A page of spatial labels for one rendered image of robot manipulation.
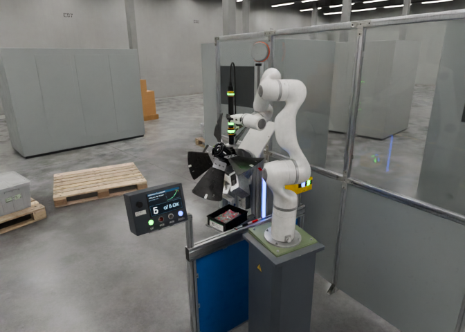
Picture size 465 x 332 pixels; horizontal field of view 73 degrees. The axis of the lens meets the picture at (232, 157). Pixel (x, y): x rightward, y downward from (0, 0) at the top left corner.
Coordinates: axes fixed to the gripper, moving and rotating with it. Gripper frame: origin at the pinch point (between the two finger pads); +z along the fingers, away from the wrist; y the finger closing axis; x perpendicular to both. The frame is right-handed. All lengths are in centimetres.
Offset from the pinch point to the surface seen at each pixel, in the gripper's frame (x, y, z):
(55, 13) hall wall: 192, 81, 1239
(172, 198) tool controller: -27, -64, -41
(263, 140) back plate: -22.8, 32.7, 3.8
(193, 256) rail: -65, -53, -38
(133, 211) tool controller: -28, -83, -41
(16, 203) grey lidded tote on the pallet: -123, -134, 247
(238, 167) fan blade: -29.3, -7.2, -17.9
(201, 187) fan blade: -47, -22, 5
